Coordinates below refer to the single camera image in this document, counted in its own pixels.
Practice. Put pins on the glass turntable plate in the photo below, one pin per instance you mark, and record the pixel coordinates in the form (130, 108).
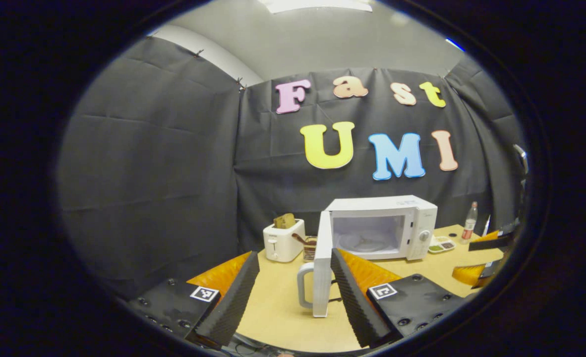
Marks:
(367, 244)

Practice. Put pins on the long ceiling light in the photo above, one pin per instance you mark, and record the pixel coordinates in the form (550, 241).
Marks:
(318, 5)

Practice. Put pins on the curved metal bar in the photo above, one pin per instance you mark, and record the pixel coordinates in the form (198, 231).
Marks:
(522, 156)

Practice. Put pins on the white microwave oven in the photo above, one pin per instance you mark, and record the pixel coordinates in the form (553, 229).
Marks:
(382, 204)

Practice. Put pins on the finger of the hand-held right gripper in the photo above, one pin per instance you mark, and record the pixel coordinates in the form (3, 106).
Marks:
(471, 275)
(489, 243)

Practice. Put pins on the white toaster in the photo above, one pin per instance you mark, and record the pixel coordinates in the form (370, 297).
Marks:
(283, 243)

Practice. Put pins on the brown bread slice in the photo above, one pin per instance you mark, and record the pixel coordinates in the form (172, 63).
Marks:
(284, 221)

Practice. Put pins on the white divided dish of beans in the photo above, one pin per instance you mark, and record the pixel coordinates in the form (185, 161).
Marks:
(441, 245)

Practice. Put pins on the clear bottle with red label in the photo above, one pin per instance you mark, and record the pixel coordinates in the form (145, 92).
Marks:
(469, 225)

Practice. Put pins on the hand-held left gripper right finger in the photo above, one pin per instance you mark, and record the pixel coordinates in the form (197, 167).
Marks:
(357, 302)

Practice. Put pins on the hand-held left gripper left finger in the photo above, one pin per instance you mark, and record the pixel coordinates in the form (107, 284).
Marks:
(231, 302)

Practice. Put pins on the black backdrop cloth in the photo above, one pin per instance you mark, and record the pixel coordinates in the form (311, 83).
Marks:
(149, 173)

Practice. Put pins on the white slim object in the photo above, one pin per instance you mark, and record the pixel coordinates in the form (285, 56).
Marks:
(486, 225)

